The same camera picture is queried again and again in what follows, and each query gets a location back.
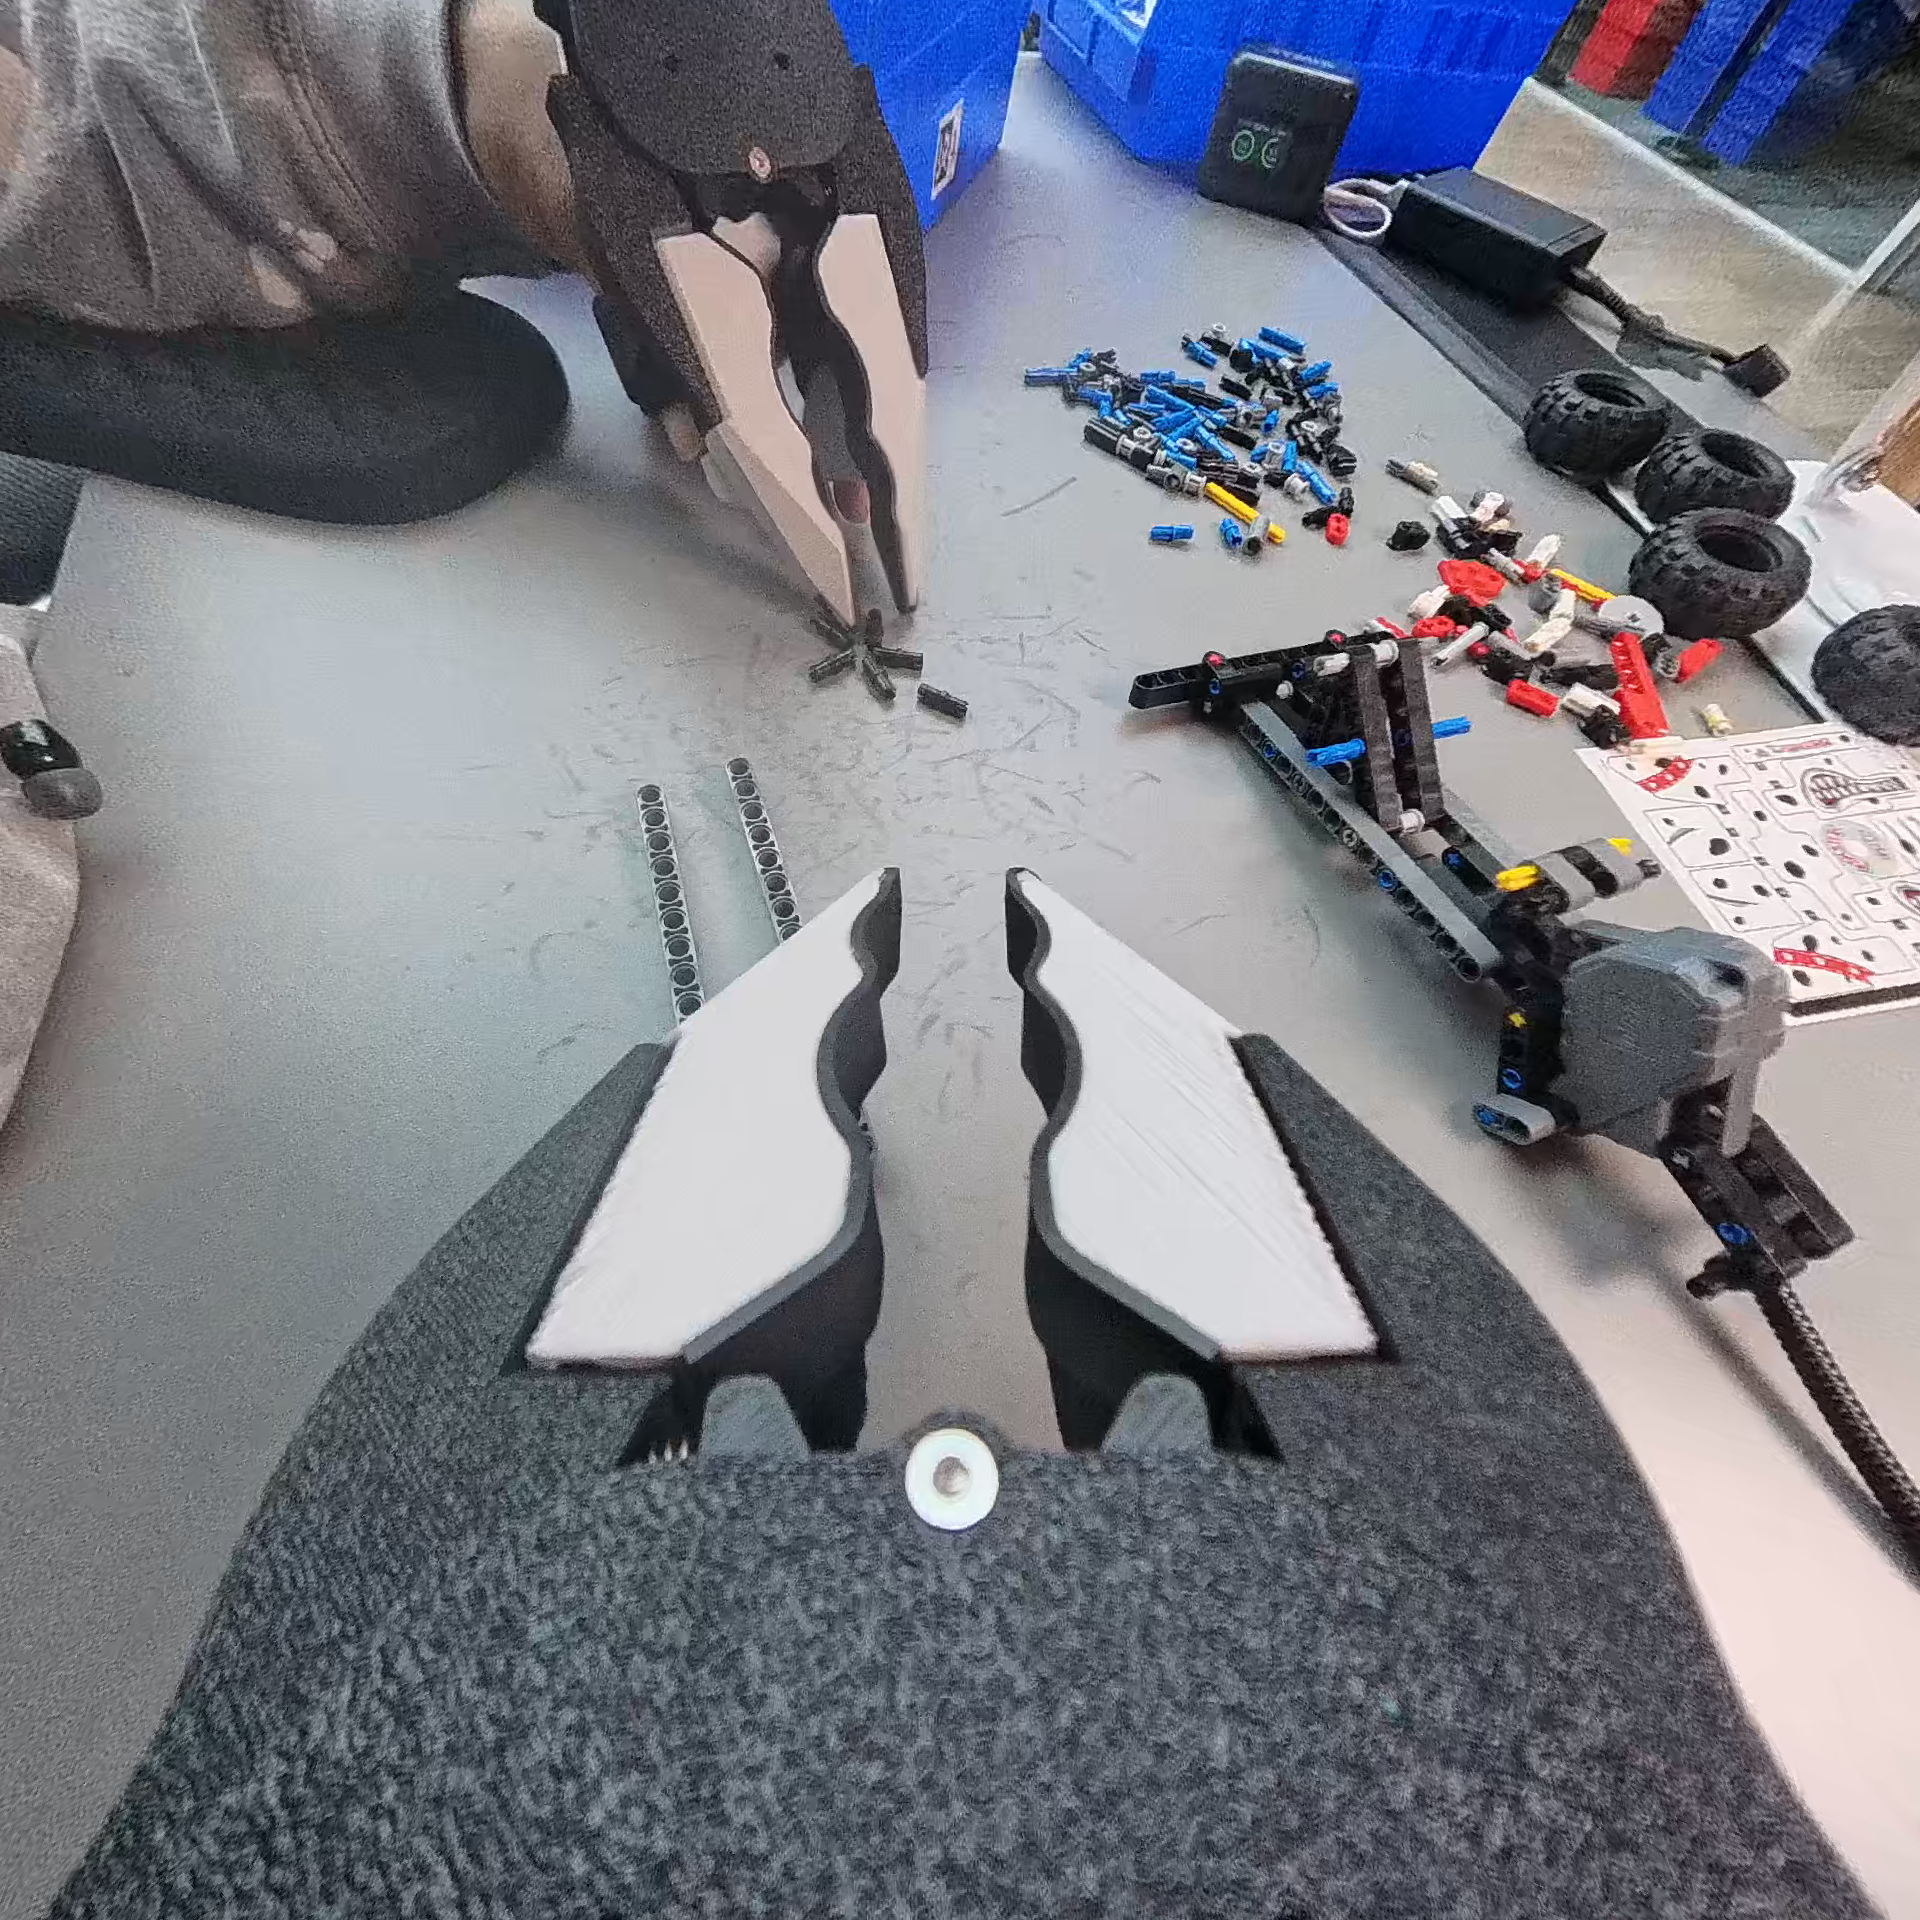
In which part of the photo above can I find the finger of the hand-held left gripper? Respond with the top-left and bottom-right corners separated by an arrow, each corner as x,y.
656,223 -> 860,627
816,210 -> 928,618

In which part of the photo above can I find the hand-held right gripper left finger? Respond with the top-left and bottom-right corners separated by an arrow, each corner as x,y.
526,867 -> 906,1452

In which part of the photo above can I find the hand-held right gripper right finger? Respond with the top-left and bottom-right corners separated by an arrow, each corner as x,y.
1005,867 -> 1379,1452

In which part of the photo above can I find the blue plastic bin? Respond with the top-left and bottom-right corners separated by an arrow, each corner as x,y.
1036,0 -> 1576,179
829,0 -> 1029,234

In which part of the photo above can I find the long black toy beam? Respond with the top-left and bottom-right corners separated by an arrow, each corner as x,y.
723,755 -> 806,945
631,779 -> 710,1027
1127,643 -> 1360,714

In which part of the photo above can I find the pile of blue black pins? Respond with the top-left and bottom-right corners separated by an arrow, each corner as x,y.
1024,322 -> 1360,558

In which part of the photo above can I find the partly built toy chassis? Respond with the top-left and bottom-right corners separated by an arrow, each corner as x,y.
1127,627 -> 1920,1580

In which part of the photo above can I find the grey desk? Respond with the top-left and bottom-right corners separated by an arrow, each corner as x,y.
0,60 -> 1920,1920

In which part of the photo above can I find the person's left hand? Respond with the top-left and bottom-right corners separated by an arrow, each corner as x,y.
458,0 -> 876,528

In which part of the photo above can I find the black cloth pad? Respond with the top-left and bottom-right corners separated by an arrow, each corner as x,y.
0,282 -> 572,528

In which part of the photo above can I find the black power bank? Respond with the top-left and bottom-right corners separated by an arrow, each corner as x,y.
1198,49 -> 1360,224

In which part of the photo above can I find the black power adapter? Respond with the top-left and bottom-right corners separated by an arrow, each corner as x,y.
1317,223 -> 1824,706
1388,167 -> 1607,314

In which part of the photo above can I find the toy sticker sheet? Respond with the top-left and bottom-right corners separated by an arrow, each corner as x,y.
1575,723 -> 1920,1023

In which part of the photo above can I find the pile of red white pieces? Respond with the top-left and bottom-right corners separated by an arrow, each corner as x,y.
1358,458 -> 1728,753

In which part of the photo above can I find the black toy tyre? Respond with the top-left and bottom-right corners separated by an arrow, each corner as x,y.
1811,603 -> 1920,748
1632,430 -> 1796,528
1628,507 -> 1813,641
1522,368 -> 1674,481

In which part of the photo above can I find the person's beige clothing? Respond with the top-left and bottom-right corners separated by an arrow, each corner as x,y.
0,599 -> 87,1130

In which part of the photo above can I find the black earphone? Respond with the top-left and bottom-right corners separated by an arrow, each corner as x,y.
0,719 -> 106,823

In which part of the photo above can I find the stack of red blue bins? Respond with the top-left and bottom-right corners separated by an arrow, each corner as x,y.
1567,0 -> 1920,167

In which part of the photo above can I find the white book stand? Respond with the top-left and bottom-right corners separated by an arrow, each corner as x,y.
1786,194 -> 1920,634

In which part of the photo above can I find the black adapter cable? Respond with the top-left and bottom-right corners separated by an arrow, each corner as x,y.
1575,278 -> 1795,400

